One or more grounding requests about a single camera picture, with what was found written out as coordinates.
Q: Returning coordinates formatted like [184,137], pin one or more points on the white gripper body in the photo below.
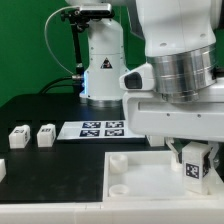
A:
[146,115]

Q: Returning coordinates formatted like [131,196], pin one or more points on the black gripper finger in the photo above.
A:
[175,146]
[211,159]

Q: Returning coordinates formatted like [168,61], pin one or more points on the white square tabletop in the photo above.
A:
[151,175]

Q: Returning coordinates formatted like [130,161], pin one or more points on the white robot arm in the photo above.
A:
[176,92]

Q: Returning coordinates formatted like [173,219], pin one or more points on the white L-shaped obstacle fence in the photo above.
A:
[116,212]

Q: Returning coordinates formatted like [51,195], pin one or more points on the marker plate with tags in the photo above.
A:
[113,129]

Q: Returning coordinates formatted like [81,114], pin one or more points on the white block at left edge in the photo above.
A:
[2,169]

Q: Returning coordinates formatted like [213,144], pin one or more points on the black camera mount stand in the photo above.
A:
[78,24]

